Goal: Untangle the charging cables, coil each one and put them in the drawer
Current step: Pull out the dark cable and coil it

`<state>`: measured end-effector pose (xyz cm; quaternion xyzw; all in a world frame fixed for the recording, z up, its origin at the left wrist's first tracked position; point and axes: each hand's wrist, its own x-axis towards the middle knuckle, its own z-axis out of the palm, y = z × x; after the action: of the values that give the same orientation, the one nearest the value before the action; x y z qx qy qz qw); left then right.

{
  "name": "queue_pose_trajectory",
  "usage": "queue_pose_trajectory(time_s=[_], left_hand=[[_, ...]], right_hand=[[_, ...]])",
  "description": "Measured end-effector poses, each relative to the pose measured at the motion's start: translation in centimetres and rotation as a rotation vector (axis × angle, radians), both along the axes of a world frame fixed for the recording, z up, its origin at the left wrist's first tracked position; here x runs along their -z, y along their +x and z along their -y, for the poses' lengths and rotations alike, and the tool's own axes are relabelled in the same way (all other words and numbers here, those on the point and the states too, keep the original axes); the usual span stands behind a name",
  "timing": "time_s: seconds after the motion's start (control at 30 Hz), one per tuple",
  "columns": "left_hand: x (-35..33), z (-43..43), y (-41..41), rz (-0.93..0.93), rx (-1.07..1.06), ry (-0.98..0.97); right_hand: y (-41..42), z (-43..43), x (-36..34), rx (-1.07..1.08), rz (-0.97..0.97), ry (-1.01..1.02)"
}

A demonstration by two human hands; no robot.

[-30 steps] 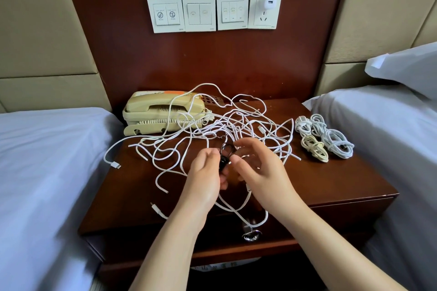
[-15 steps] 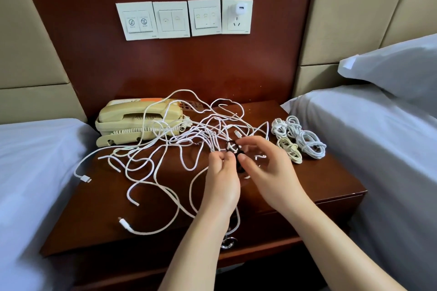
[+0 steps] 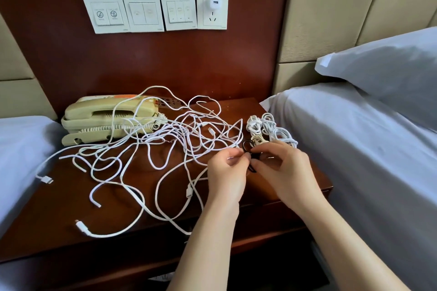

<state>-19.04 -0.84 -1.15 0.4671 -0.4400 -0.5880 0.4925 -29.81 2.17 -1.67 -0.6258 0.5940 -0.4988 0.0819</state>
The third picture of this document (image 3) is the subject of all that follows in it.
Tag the person's right hand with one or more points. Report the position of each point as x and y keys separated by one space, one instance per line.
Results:
x=290 y=175

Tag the person's left hand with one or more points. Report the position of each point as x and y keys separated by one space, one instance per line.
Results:
x=229 y=178

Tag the dark wooden drawer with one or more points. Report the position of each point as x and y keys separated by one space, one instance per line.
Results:
x=273 y=233

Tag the person's left forearm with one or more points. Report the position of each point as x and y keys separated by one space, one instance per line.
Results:
x=205 y=257

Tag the wooden nightstand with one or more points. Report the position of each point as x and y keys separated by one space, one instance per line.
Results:
x=41 y=216

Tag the right bed white sheet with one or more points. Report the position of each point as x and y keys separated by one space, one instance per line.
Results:
x=382 y=178

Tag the bed white sheet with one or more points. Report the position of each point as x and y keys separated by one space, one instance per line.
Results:
x=382 y=178
x=20 y=158

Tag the white crumpled bag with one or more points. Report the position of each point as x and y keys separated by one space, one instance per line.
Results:
x=160 y=276

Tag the white pillow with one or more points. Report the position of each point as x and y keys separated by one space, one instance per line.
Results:
x=389 y=69

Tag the beige padded headboard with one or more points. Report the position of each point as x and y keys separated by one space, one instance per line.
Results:
x=334 y=8
x=17 y=83

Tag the white plug-in charger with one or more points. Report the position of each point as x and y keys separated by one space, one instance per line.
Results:
x=214 y=3

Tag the left bed white sheet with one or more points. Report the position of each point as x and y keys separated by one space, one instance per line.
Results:
x=20 y=158

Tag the dark wooden wall panel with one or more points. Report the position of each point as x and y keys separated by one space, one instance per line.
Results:
x=171 y=62

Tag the white triple rocker wall switch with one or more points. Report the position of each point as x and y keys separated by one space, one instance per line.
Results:
x=179 y=11

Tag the white double rocker wall switch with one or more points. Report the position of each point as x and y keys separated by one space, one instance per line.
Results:
x=144 y=13

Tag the white two-button wall switch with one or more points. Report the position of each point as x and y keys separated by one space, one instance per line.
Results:
x=106 y=14

